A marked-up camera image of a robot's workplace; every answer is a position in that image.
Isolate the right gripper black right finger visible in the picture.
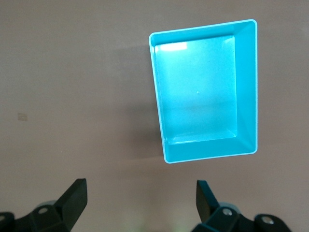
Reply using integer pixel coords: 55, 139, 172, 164
192, 179, 291, 232

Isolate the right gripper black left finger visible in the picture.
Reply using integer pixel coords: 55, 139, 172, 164
0, 178, 88, 232

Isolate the blue plastic box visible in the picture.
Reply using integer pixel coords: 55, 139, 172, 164
148, 18, 259, 165

